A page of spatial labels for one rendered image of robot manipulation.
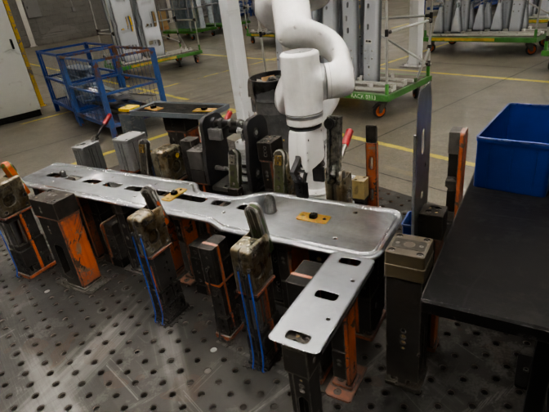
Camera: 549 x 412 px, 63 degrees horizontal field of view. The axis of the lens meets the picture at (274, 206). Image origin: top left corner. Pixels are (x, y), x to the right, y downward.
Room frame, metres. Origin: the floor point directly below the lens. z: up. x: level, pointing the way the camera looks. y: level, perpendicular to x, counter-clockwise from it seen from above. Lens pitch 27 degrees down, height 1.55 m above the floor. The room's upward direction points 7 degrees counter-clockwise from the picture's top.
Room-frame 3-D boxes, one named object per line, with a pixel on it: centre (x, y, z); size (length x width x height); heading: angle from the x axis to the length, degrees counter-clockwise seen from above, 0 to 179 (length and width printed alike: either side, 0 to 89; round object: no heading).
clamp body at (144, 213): (1.07, 0.34, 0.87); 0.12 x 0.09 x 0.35; 147
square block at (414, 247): (0.73, -0.25, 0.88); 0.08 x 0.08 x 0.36; 57
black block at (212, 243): (0.95, 0.16, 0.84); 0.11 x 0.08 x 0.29; 147
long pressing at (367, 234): (1.25, 0.32, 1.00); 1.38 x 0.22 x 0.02; 57
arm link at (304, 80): (0.99, -0.10, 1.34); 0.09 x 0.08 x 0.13; 88
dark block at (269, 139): (1.30, -0.01, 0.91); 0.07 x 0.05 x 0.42; 147
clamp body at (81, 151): (1.71, 0.70, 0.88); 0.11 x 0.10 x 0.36; 147
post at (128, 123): (1.80, 0.52, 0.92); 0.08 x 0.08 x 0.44; 57
